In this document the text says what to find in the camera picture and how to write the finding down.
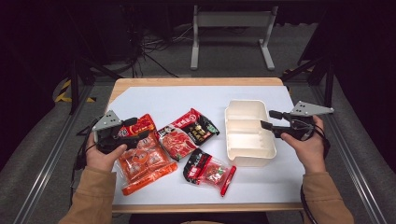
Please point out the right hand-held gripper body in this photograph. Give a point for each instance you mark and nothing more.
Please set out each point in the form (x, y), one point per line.
(299, 126)

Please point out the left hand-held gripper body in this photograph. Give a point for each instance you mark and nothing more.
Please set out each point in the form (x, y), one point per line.
(107, 121)

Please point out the white divided plastic container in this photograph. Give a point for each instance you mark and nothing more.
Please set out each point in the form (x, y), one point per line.
(249, 140)

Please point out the large orange seasoning packet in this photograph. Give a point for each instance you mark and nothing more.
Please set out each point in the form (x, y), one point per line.
(146, 161)

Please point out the red and black seasoning packet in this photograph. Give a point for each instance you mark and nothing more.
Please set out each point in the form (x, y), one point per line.
(183, 140)

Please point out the person's right hand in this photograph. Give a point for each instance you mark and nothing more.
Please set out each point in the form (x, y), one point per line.
(308, 152)

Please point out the person's left hand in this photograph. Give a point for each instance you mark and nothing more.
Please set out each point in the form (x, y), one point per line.
(101, 160)

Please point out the black tripod stand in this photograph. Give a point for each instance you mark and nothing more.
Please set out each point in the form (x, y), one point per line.
(328, 84)
(74, 90)

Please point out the white table mat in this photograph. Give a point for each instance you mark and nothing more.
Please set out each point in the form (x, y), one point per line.
(186, 96)

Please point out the small red and black packet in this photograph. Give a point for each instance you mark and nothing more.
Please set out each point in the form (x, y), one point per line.
(207, 172)

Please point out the wooden table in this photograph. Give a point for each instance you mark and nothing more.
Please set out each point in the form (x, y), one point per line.
(199, 81)

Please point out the white metal stand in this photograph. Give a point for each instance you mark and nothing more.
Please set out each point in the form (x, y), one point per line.
(233, 18)

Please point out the aluminium floor rail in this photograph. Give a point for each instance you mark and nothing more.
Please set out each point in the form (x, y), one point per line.
(46, 165)
(351, 161)

